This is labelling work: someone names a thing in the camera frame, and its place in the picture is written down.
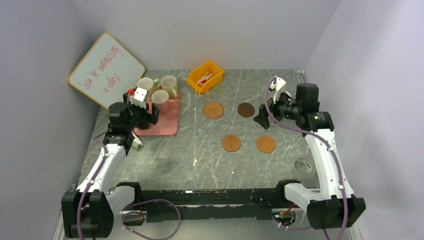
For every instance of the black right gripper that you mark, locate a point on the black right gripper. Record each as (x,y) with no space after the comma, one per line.
(262,117)

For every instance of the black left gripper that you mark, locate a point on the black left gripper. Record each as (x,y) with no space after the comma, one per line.
(151,118)

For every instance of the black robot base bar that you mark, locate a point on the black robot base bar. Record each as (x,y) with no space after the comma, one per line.
(166,205)

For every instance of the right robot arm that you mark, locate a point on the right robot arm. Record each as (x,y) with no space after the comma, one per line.
(335,206)

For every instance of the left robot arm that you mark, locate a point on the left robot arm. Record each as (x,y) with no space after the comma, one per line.
(89,211)

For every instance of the dark brown wooden coaster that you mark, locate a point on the dark brown wooden coaster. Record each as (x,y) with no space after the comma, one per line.
(245,109)

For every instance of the orange patterned coaster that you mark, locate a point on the orange patterned coaster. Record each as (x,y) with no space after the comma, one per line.
(266,144)

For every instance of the light wooden round coaster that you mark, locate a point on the light wooden round coaster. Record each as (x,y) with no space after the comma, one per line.
(231,142)

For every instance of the woven rattan coaster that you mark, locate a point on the woven rattan coaster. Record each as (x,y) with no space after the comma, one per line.
(213,110)

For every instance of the pink plastic tray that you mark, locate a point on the pink plastic tray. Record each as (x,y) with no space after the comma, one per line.
(167,124)

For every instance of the light green mug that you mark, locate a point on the light green mug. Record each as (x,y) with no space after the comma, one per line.
(169,84)

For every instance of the yellow plastic bin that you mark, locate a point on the yellow plastic bin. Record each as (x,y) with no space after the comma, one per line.
(200,71)

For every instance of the red white marker pens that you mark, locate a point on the red white marker pens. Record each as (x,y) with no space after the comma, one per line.
(202,81)

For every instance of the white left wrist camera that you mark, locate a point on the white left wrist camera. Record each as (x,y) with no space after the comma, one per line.
(137,96)

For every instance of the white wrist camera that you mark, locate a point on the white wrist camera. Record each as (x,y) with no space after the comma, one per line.
(278,87)
(137,96)

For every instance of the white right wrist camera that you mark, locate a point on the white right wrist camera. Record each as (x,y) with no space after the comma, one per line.
(278,87)

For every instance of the whiteboard with yellow frame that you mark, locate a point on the whiteboard with yellow frame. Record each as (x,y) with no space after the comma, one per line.
(106,72)

